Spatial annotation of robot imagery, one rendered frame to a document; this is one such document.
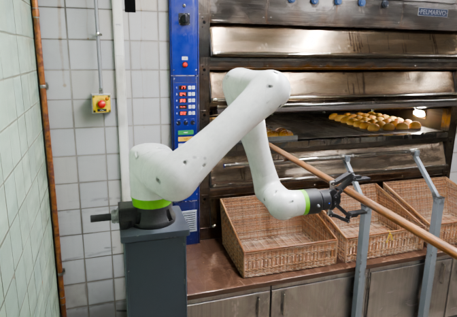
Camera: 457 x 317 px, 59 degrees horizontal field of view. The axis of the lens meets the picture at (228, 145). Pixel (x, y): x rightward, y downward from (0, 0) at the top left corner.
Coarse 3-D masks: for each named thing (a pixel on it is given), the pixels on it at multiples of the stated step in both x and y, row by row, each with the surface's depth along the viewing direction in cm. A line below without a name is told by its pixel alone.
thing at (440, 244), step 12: (288, 156) 211; (312, 168) 189; (324, 180) 178; (348, 192) 162; (372, 204) 148; (384, 216) 142; (396, 216) 137; (408, 228) 131; (420, 228) 128; (432, 240) 122; (444, 252) 118; (456, 252) 114
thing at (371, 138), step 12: (420, 132) 290; (432, 132) 291; (444, 132) 291; (240, 144) 245; (276, 144) 252; (288, 144) 254; (300, 144) 257; (312, 144) 260; (324, 144) 262; (336, 144) 265
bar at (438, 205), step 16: (288, 160) 214; (304, 160) 217; (320, 160) 220; (336, 160) 224; (416, 160) 238; (432, 192) 228; (368, 208) 209; (368, 224) 211; (432, 224) 228; (368, 240) 214; (432, 256) 231; (432, 272) 233; (352, 304) 225
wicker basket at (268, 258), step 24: (240, 216) 248; (264, 216) 253; (240, 240) 248; (264, 240) 250; (288, 240) 249; (312, 240) 247; (336, 240) 220; (240, 264) 212; (264, 264) 221; (288, 264) 215; (312, 264) 219
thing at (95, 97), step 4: (92, 96) 206; (96, 96) 206; (100, 96) 207; (104, 96) 207; (108, 96) 208; (92, 100) 206; (96, 100) 207; (100, 100) 207; (104, 100) 208; (108, 100) 209; (92, 104) 207; (96, 104) 207; (108, 104) 209; (92, 108) 207; (96, 108) 208; (100, 108) 208; (104, 108) 209; (108, 108) 209; (92, 112) 208; (96, 112) 208; (100, 112) 209; (104, 112) 210; (108, 112) 210
